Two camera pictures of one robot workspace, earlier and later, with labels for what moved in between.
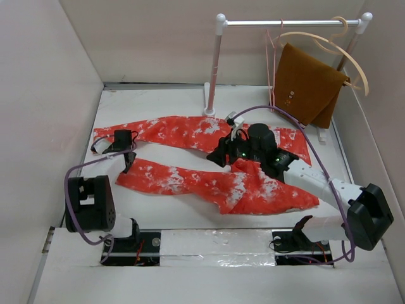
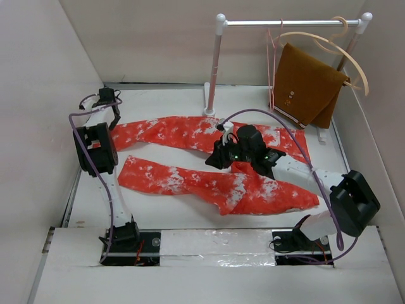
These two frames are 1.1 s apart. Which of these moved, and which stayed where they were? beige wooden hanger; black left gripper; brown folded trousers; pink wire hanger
Moved: black left gripper
Stayed: beige wooden hanger; brown folded trousers; pink wire hanger
